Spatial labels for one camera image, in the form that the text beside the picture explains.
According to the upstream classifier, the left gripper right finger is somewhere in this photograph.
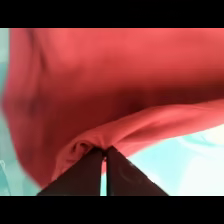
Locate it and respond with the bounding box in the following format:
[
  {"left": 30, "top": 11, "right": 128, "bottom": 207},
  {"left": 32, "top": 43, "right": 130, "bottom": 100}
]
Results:
[{"left": 105, "top": 145, "right": 170, "bottom": 197}]

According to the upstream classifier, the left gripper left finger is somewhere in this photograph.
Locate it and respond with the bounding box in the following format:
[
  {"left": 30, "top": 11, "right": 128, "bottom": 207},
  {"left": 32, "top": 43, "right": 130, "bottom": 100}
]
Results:
[{"left": 37, "top": 147, "right": 104, "bottom": 197}]

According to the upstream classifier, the red T-shirt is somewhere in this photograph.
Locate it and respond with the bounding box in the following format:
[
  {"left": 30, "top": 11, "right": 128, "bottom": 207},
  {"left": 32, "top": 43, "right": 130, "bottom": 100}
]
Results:
[{"left": 2, "top": 27, "right": 224, "bottom": 190}]

